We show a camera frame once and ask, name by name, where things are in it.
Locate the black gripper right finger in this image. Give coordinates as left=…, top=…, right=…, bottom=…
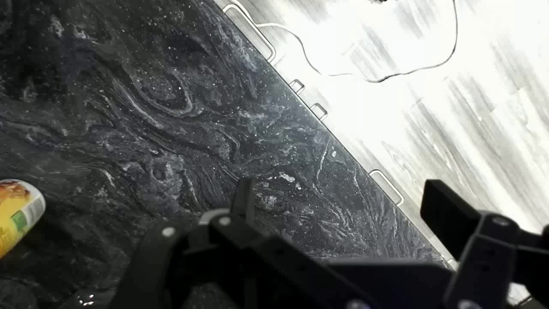
left=420, top=179, right=549, bottom=309

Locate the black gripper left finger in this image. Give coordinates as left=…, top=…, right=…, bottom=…
left=108, top=177, right=379, bottom=309

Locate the thin black cable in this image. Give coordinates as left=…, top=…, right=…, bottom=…
left=259, top=0, right=459, bottom=86

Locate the silver drawer handle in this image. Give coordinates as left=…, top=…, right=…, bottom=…
left=367, top=167, right=404, bottom=206
left=221, top=2, right=277, bottom=62

